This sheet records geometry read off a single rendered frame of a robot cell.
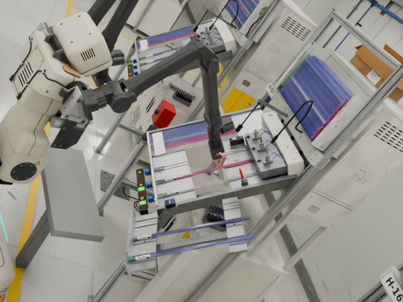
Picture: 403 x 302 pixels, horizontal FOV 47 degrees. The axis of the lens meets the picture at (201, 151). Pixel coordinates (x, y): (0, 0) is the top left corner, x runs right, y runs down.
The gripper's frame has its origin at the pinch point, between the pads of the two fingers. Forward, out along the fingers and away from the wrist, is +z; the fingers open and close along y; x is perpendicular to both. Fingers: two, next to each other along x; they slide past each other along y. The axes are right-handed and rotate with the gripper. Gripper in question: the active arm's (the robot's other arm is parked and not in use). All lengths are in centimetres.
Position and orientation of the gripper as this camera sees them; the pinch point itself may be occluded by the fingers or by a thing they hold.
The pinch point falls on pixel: (219, 160)
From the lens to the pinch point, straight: 225.4
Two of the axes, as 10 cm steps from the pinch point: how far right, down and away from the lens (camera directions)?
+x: -9.7, 2.3, -0.2
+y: -1.5, -5.9, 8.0
